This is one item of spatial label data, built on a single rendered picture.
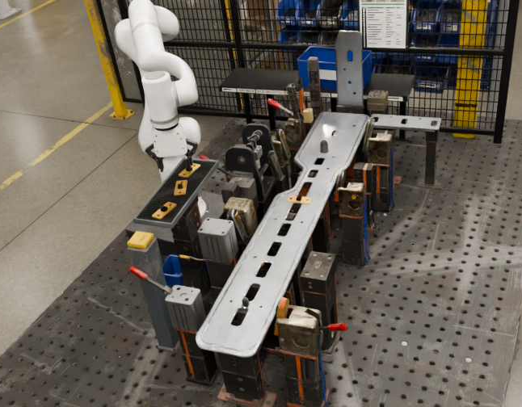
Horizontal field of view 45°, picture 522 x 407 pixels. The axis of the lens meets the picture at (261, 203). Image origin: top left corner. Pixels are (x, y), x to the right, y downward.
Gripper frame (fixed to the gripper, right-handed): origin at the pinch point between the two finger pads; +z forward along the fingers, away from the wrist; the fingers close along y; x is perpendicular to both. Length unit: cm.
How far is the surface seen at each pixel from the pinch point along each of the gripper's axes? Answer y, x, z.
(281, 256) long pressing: 31.1, -20.7, 24.8
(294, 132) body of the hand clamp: 40, 55, 23
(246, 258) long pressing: 20.0, -20.2, 24.8
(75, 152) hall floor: -126, 244, 125
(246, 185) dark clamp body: 20.6, 10.3, 17.0
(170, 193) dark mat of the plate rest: -3.4, -2.4, 8.7
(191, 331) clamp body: 3, -44, 30
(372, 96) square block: 75, 71, 19
